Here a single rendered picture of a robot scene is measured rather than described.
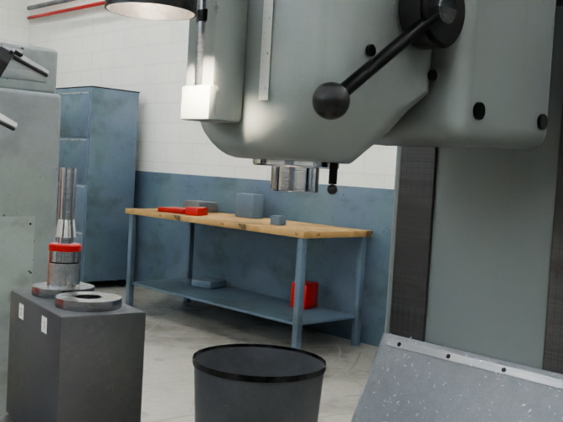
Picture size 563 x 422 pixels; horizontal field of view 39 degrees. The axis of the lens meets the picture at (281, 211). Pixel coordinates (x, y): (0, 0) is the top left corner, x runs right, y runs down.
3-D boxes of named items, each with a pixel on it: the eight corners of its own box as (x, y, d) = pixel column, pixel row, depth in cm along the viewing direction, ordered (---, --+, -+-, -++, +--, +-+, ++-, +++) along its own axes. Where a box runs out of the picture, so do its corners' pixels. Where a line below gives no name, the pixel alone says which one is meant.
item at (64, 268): (41, 286, 115) (43, 250, 115) (55, 282, 120) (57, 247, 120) (71, 289, 115) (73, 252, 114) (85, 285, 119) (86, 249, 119)
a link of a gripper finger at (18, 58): (45, 79, 129) (10, 59, 127) (47, 74, 132) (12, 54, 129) (50, 72, 129) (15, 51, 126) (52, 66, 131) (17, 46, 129)
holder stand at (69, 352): (54, 460, 102) (60, 306, 101) (4, 412, 120) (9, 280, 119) (140, 445, 109) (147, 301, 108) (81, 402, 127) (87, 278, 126)
